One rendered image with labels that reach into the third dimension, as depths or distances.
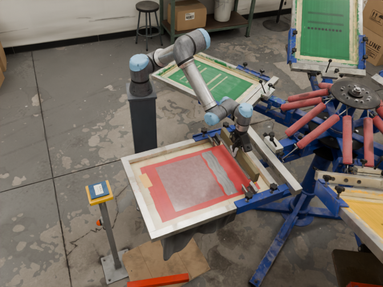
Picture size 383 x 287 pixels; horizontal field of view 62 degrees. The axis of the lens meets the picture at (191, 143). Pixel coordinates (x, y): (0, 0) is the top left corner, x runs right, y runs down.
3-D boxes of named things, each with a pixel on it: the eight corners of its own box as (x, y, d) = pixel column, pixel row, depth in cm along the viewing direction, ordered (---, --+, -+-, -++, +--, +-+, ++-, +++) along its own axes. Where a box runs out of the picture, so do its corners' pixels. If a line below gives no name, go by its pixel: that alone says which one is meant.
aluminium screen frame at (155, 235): (151, 242, 158) (151, 239, 155) (121, 162, 195) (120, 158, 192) (281, 195, 183) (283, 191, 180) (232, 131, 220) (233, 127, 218)
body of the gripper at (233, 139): (239, 136, 190) (243, 121, 182) (247, 145, 185) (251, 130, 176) (228, 139, 188) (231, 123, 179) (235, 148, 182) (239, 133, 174)
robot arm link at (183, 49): (170, 37, 154) (218, 124, 161) (186, 31, 160) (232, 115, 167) (160, 47, 164) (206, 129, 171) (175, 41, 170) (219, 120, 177)
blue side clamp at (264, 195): (236, 214, 173) (238, 207, 169) (232, 207, 177) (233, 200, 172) (281, 198, 183) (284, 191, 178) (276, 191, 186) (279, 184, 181)
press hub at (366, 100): (292, 237, 271) (358, 114, 176) (267, 201, 296) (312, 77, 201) (327, 221, 283) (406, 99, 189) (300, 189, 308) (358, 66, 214)
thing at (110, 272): (106, 285, 235) (82, 212, 168) (100, 258, 249) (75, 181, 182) (135, 273, 242) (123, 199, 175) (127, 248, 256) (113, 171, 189)
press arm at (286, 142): (269, 156, 200) (271, 150, 196) (264, 150, 204) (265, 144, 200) (292, 149, 205) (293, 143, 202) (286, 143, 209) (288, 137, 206)
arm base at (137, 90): (128, 84, 212) (126, 71, 205) (150, 82, 215) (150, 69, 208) (130, 97, 201) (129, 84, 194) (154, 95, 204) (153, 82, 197)
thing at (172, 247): (167, 261, 195) (167, 225, 166) (165, 256, 198) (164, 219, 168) (232, 236, 210) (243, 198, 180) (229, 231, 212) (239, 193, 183)
